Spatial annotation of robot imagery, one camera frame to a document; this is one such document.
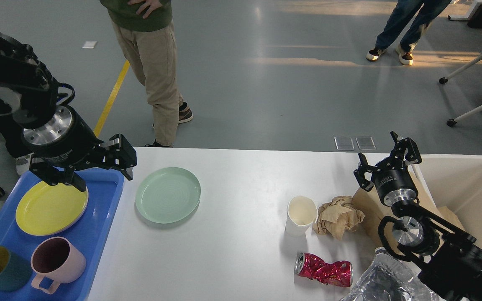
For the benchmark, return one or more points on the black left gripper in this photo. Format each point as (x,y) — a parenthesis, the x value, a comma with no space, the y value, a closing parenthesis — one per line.
(66,140)

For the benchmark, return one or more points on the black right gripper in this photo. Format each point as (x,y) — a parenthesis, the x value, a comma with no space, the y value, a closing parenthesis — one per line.
(392,180)

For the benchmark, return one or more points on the mint green plate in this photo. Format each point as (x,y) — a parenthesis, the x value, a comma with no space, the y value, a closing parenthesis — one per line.
(168,195)

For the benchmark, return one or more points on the pink mug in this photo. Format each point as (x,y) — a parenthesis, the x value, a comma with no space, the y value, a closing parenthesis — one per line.
(56,261)

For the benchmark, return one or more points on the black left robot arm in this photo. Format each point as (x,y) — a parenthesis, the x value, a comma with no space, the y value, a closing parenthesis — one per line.
(28,91)

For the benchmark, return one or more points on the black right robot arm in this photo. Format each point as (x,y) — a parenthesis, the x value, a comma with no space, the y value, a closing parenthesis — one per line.
(450,262)

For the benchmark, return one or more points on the blue plastic tray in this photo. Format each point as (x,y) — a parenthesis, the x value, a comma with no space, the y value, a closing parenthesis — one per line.
(88,234)

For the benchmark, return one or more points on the brown paper bag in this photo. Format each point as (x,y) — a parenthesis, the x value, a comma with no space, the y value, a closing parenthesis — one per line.
(369,203)

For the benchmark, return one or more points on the yellow plate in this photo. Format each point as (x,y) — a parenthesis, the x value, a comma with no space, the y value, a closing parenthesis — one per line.
(47,210)

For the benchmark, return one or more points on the person in black trousers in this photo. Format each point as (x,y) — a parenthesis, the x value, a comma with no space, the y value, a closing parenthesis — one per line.
(23,157)

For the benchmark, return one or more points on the crumpled brown paper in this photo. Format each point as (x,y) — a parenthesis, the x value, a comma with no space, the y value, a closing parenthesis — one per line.
(337,217)

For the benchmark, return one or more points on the beige plastic bin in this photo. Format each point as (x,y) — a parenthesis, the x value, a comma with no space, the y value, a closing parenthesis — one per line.
(455,182)

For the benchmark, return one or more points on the white paper cup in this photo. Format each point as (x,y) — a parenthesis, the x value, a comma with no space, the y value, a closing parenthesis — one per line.
(301,214)

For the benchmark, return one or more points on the aluminium foil tray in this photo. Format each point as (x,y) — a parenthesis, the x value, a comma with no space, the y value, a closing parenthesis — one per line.
(387,279)

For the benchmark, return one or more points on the crushed red can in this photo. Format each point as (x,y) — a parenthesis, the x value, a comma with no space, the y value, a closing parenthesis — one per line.
(313,267)

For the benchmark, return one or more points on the person in green sweater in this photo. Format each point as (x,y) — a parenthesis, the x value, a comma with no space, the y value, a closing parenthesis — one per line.
(145,33)

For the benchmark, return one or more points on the person in blue jeans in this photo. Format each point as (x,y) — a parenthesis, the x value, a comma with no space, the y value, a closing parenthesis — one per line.
(422,12)

